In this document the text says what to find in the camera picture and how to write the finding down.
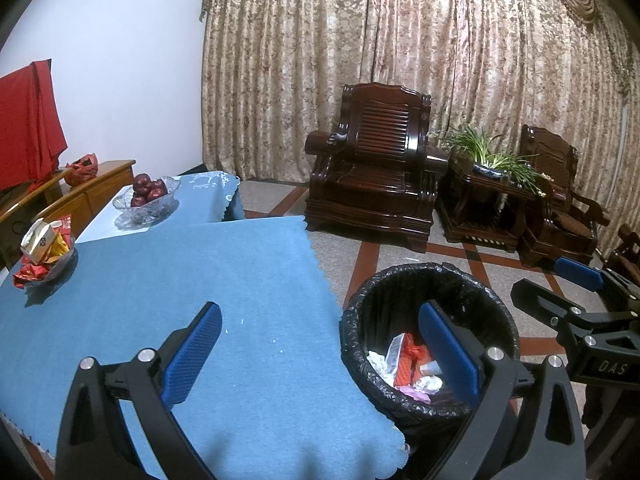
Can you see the white slim squeeze tube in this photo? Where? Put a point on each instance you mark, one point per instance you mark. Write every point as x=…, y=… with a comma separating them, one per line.
x=430, y=367

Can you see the gold patterned box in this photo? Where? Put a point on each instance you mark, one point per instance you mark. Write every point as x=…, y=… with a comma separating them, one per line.
x=37, y=240

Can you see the red plastic bag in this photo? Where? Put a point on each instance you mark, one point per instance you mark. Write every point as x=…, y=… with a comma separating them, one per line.
x=415, y=350

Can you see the blue white plant pot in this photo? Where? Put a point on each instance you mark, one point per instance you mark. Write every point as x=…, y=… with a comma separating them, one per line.
x=490, y=170

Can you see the dark wooden side table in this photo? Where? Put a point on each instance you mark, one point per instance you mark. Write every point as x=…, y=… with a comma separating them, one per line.
x=480, y=205

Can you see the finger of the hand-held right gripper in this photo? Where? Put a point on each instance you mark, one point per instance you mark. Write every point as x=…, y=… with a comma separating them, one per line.
x=537, y=302
x=580, y=274

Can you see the pink net sponge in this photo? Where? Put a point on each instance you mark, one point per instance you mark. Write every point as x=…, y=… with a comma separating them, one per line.
x=412, y=394

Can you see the dark wooden chair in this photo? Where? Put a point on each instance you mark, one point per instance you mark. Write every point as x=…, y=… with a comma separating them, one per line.
x=625, y=255

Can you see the black bag-lined waste bin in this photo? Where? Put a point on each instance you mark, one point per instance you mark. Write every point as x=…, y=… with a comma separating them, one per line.
x=395, y=305

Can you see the glass snack dish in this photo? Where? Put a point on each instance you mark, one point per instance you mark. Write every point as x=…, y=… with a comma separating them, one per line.
x=62, y=267

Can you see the white tissue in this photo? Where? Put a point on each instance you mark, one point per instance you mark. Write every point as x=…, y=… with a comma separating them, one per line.
x=380, y=362
x=427, y=385

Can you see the dark red apple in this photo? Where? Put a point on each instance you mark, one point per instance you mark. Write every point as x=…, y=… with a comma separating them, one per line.
x=159, y=186
x=138, y=200
x=153, y=194
x=142, y=181

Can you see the dark wooden armchair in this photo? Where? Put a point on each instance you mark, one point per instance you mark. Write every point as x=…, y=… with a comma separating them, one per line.
x=370, y=170
x=545, y=160

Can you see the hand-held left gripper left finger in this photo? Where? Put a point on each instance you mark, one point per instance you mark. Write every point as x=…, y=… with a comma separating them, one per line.
x=192, y=355

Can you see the yellow candy packet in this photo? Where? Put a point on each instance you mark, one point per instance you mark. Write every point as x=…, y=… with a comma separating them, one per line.
x=61, y=247

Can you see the red cloth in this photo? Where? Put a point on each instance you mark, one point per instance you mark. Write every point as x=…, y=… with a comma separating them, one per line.
x=25, y=120

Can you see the red foil candy packet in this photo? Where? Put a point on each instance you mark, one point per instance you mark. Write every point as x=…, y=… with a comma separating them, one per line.
x=30, y=275

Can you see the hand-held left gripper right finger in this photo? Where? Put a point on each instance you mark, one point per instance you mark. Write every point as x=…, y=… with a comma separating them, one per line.
x=447, y=355

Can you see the green potted plant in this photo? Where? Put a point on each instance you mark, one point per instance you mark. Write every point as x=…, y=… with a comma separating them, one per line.
x=480, y=145

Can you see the beige patterned curtain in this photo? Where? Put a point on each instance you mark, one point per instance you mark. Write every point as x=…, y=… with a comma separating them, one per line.
x=375, y=25

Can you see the wooden cabinet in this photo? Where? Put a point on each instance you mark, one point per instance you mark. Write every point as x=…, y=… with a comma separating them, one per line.
x=100, y=195

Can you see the glass fruit bowl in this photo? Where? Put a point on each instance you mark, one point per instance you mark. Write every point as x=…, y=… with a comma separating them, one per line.
x=145, y=215

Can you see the light blue tablecloth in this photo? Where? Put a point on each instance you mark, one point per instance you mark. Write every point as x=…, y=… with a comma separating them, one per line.
x=205, y=195

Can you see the brown seat cushion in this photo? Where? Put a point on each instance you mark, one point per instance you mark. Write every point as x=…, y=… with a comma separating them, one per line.
x=572, y=225

